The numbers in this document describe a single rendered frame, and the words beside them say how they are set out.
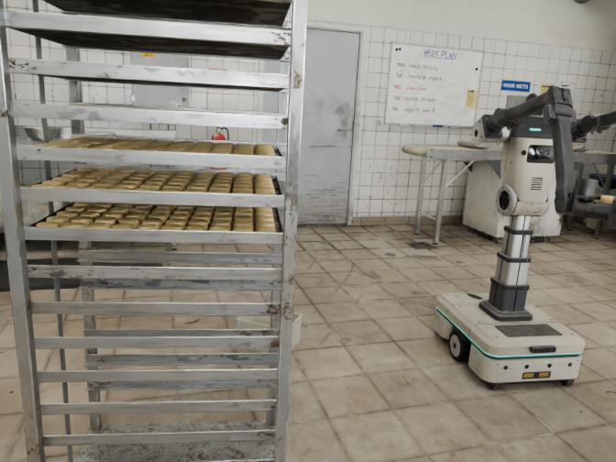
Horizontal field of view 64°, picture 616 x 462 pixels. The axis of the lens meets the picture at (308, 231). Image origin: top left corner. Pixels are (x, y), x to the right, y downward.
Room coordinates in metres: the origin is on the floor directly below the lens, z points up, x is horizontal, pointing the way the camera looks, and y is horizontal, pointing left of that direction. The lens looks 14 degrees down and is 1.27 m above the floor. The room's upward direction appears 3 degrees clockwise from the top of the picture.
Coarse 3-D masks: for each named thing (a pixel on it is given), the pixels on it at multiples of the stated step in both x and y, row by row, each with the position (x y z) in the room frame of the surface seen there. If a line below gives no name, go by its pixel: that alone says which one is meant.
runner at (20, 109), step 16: (16, 112) 1.07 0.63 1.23; (32, 112) 1.07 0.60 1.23; (48, 112) 1.07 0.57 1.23; (64, 112) 1.08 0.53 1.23; (80, 112) 1.08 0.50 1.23; (96, 112) 1.09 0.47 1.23; (112, 112) 1.09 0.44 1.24; (128, 112) 1.09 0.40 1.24; (144, 112) 1.10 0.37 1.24; (160, 112) 1.10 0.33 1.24; (176, 112) 1.11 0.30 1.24; (192, 112) 1.11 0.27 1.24; (208, 112) 1.12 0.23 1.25; (272, 128) 1.13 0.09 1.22
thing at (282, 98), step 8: (288, 16) 1.56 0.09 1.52; (288, 48) 1.56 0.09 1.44; (280, 64) 1.56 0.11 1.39; (288, 64) 1.56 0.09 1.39; (280, 72) 1.56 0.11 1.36; (288, 72) 1.56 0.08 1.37; (280, 96) 1.56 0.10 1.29; (288, 96) 1.56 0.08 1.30; (280, 104) 1.56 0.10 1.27; (280, 112) 1.56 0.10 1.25; (280, 136) 1.56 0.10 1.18; (280, 184) 1.56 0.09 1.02; (280, 216) 1.56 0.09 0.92; (280, 248) 1.56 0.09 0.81; (272, 296) 1.56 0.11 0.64; (272, 320) 1.56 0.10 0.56; (272, 328) 1.56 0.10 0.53; (272, 352) 1.56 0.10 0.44; (272, 392) 1.56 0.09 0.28; (272, 416) 1.56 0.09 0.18; (272, 424) 1.56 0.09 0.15
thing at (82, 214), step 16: (80, 208) 1.30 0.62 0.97; (96, 208) 1.31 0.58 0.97; (112, 208) 1.32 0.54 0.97; (128, 208) 1.37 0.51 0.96; (144, 208) 1.34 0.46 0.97; (160, 208) 1.35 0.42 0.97; (176, 208) 1.46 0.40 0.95; (192, 208) 1.40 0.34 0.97; (208, 208) 1.39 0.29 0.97; (224, 208) 1.40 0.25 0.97; (240, 208) 1.41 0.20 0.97; (256, 208) 1.43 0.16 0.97; (48, 224) 1.12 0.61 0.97; (64, 224) 1.13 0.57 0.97; (80, 224) 1.13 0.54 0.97; (96, 224) 1.14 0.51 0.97; (112, 224) 1.19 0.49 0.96; (128, 224) 1.16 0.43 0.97; (144, 224) 1.17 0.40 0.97; (160, 224) 1.21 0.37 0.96; (176, 224) 1.20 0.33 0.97; (192, 224) 1.20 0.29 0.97; (208, 224) 1.28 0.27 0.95; (224, 224) 1.22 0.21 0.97; (240, 224) 1.22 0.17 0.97; (256, 224) 1.24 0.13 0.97; (272, 224) 1.24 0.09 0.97
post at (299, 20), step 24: (288, 120) 1.12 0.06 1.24; (288, 144) 1.11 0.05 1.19; (288, 168) 1.11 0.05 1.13; (288, 192) 1.11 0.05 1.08; (288, 216) 1.11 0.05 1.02; (288, 240) 1.11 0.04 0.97; (288, 264) 1.11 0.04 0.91; (288, 288) 1.11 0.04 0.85; (288, 312) 1.11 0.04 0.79; (288, 336) 1.11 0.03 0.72; (288, 360) 1.11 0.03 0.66; (288, 384) 1.11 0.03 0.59; (288, 408) 1.11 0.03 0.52
